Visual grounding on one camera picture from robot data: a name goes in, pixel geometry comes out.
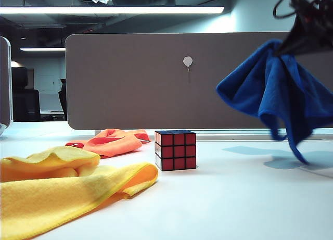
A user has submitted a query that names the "short ceiling light strip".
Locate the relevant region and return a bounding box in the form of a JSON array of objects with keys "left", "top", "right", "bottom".
[{"left": 19, "top": 47, "right": 66, "bottom": 52}]

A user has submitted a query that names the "black looped gripper cable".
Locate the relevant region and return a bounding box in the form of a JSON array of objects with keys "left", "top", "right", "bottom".
[{"left": 273, "top": 0, "right": 298, "bottom": 19}]

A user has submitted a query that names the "orange microfiber rag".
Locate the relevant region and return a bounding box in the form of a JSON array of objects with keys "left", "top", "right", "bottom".
[{"left": 65, "top": 129, "right": 152, "bottom": 159}]

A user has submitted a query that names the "brown fabric desk divider panel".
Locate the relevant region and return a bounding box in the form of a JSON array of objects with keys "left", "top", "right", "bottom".
[{"left": 64, "top": 31, "right": 333, "bottom": 131}]

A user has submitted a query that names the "Rubik's cube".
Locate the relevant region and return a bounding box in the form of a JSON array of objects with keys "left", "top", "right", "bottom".
[{"left": 154, "top": 130, "right": 197, "bottom": 172}]

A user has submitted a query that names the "long ceiling light strip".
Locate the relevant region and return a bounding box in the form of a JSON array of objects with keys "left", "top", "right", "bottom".
[{"left": 0, "top": 6, "right": 225, "bottom": 15}]

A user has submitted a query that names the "white round adhesive hook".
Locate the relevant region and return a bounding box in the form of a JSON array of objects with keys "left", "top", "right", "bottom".
[{"left": 182, "top": 56, "right": 194, "bottom": 74}]

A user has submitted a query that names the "blue microfiber rag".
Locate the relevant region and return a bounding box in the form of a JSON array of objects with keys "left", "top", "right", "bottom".
[{"left": 215, "top": 39, "right": 333, "bottom": 165}]

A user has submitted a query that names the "black office chair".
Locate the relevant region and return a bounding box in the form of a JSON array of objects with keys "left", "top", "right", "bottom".
[{"left": 11, "top": 67, "right": 41, "bottom": 122}]

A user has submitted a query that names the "yellow microfiber rag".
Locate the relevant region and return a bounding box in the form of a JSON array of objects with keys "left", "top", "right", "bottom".
[{"left": 0, "top": 146, "right": 159, "bottom": 240}]

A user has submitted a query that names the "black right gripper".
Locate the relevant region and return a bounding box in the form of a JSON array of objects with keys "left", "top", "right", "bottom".
[{"left": 275, "top": 0, "right": 333, "bottom": 55}]

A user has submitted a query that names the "dark narrow chair back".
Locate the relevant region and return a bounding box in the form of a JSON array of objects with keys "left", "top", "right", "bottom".
[{"left": 58, "top": 78, "right": 68, "bottom": 121}]

